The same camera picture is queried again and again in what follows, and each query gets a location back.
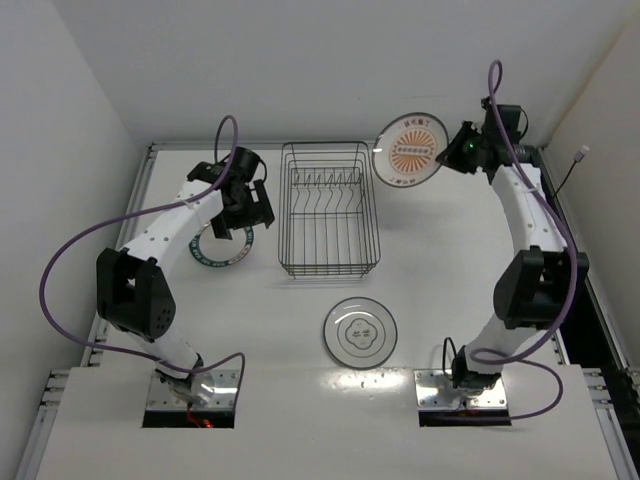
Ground orange sunburst pattern plate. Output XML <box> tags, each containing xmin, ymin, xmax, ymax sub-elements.
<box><xmin>371</xmin><ymin>112</ymin><xmax>449</xmax><ymax>188</ymax></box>

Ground grey rimmed white plate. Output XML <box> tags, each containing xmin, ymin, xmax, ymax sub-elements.
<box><xmin>322</xmin><ymin>297</ymin><xmax>398</xmax><ymax>371</ymax></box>

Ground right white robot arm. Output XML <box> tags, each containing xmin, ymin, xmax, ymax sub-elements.
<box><xmin>437</xmin><ymin>99</ymin><xmax>589</xmax><ymax>390</ymax></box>

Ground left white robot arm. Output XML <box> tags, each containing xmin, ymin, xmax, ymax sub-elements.
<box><xmin>96</xmin><ymin>147</ymin><xmax>275</xmax><ymax>381</ymax></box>

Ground blue rimmed plate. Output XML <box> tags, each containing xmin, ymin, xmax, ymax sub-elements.
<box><xmin>188</xmin><ymin>224</ymin><xmax>255</xmax><ymax>268</ymax></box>

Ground black wire dish rack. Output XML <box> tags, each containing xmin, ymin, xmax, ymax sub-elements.
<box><xmin>277</xmin><ymin>141</ymin><xmax>381</xmax><ymax>280</ymax></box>

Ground black cable with white plug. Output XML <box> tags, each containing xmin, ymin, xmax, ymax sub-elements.
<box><xmin>549</xmin><ymin>145</ymin><xmax>591</xmax><ymax>202</ymax></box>

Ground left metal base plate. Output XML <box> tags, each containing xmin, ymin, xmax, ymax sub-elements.
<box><xmin>146</xmin><ymin>369</ymin><xmax>239</xmax><ymax>412</ymax></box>

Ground metal base plate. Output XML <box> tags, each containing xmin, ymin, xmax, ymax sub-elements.
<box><xmin>413</xmin><ymin>369</ymin><xmax>508</xmax><ymax>413</ymax></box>
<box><xmin>146</xmin><ymin>369</ymin><xmax>239</xmax><ymax>412</ymax></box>

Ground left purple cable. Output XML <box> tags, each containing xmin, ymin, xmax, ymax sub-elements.
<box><xmin>38</xmin><ymin>114</ymin><xmax>247</xmax><ymax>380</ymax></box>

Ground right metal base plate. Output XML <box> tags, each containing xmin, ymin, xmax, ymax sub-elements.
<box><xmin>413</xmin><ymin>369</ymin><xmax>508</xmax><ymax>413</ymax></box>

